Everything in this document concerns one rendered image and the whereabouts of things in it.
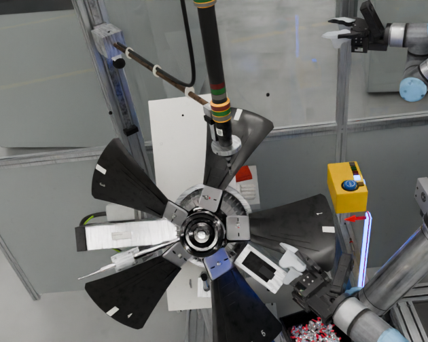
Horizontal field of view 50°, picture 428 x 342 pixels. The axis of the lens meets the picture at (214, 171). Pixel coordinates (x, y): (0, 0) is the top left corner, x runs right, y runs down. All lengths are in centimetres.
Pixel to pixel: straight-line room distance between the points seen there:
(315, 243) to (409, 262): 29
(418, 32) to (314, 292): 89
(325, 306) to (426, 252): 25
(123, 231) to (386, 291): 76
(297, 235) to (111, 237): 56
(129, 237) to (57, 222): 101
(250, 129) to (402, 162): 107
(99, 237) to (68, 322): 135
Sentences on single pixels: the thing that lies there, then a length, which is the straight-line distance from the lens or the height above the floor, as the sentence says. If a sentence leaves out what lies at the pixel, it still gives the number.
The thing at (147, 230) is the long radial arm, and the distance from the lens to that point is 140.
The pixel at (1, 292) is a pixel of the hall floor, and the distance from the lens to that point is 310.
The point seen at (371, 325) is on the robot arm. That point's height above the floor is 122.
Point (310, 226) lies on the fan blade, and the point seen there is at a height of 117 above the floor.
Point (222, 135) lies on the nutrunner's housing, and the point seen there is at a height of 151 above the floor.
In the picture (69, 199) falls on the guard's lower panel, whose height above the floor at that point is 74.
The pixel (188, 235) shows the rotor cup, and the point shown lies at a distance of 121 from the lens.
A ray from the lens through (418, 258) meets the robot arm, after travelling 105.
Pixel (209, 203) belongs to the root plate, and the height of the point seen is 125.
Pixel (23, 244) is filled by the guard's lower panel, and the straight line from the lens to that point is 257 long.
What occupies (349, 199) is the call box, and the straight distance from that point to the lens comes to 153.
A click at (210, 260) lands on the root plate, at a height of 113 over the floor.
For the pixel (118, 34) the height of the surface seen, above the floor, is 158.
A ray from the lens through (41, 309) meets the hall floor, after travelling 288.
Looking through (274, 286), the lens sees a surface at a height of 98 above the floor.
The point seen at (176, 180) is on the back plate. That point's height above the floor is 116.
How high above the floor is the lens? 209
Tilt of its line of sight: 39 degrees down
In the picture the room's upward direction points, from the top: 10 degrees counter-clockwise
